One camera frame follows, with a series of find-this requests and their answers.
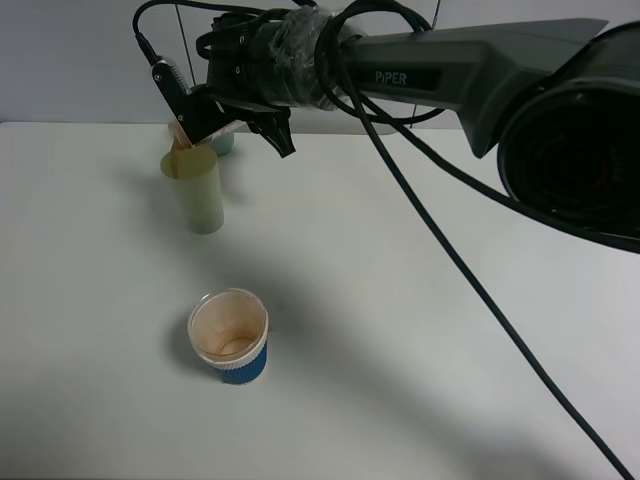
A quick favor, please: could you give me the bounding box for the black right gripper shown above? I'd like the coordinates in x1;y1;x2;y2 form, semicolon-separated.
196;12;296;158

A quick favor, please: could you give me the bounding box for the clear plastic drink bottle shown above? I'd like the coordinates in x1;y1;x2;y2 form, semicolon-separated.
167;120;245;156

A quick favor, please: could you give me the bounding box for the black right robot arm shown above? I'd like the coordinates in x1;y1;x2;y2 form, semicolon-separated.
196;1;639;252

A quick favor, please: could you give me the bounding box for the teal plastic cup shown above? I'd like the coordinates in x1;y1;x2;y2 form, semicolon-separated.
187;83;236;157

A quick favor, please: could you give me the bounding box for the pale yellow plastic cup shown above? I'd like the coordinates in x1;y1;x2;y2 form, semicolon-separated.
160;144;224;235

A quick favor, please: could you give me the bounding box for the glass cup with blue sleeve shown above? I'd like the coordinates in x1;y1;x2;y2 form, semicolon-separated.
187;288;269;385

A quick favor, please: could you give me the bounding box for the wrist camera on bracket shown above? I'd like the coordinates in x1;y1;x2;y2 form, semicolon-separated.
151;58;228;144

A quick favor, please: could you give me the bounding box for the black cable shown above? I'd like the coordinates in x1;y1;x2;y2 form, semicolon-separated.
132;0;636;480

